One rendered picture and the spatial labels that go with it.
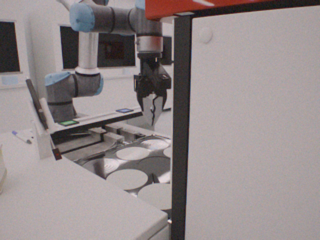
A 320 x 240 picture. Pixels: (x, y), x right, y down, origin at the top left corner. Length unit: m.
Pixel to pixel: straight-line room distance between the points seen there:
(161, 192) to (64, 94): 0.74
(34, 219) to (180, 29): 0.31
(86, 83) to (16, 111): 2.43
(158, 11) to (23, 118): 3.31
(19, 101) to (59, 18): 1.40
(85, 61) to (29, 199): 0.80
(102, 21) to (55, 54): 3.22
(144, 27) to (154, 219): 0.49
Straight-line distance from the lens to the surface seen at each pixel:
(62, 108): 1.12
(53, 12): 3.98
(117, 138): 0.83
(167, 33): 5.61
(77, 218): 0.36
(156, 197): 0.50
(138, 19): 0.67
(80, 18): 0.68
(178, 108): 0.27
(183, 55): 0.26
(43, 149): 0.57
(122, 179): 0.57
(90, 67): 1.13
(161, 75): 0.61
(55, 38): 3.93
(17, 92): 3.47
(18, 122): 3.53
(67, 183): 0.45
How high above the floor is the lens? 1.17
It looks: 16 degrees down
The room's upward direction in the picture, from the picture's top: straight up
